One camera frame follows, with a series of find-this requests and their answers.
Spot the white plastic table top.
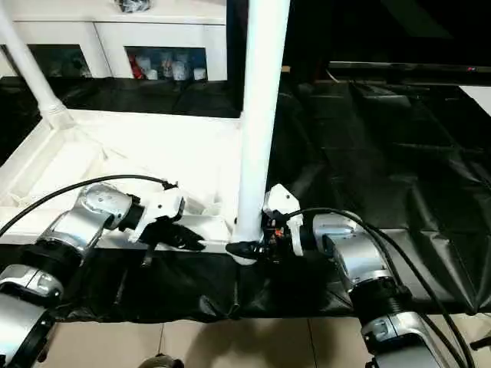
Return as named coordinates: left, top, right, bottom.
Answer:
left=0, top=108, right=266, bottom=268

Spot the black plastic mat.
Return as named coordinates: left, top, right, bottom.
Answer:
left=0, top=74, right=491, bottom=323

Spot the white cabinet with glass doors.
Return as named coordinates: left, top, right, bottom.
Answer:
left=0, top=0, right=230, bottom=82

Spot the grey crumpled bag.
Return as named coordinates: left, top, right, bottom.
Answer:
left=117, top=0, right=155, bottom=13

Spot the white flat panel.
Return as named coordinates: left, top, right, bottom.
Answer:
left=458, top=85, right=491, bottom=117

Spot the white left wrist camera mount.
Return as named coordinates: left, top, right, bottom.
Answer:
left=127, top=186, right=186, bottom=244

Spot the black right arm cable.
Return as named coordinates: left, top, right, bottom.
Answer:
left=285, top=207, right=477, bottom=368

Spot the black metal frame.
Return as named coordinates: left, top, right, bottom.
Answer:
left=328, top=60, right=491, bottom=86

